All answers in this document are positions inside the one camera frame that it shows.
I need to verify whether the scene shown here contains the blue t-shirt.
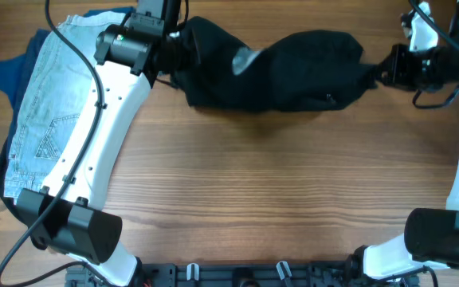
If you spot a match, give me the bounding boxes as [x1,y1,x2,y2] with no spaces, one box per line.
[0,6,134,114]

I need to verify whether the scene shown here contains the left black cable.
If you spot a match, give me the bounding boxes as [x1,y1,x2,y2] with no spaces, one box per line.
[0,0,109,287]

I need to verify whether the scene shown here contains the black cable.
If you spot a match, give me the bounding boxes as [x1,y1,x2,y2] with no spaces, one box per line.
[0,0,109,287]
[406,0,459,111]

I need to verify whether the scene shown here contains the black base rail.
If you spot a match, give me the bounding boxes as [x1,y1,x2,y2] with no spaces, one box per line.
[65,261,420,287]

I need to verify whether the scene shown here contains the left white rail clip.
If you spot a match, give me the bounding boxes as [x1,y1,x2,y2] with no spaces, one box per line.
[186,263,200,281]

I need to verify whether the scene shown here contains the right white rail clip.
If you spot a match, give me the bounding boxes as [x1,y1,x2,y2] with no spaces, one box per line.
[276,261,292,281]

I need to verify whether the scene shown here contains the black shorts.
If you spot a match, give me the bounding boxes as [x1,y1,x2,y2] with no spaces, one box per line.
[171,17,377,112]

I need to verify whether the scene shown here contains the white rail clip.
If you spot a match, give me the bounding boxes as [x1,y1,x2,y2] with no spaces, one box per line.
[186,263,200,281]
[276,261,292,281]

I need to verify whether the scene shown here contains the right black cable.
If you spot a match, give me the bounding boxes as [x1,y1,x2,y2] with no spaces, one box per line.
[406,0,459,111]

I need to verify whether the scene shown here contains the black garment under pile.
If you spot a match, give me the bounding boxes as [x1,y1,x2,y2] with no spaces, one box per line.
[0,139,27,224]

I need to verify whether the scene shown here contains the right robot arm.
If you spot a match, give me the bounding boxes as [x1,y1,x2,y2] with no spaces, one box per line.
[342,1,459,285]

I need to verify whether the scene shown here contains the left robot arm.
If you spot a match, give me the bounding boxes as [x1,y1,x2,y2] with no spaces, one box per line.
[3,1,182,286]

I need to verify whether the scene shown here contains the light blue denim shorts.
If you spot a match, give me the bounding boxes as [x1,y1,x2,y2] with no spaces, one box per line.
[1,11,124,199]

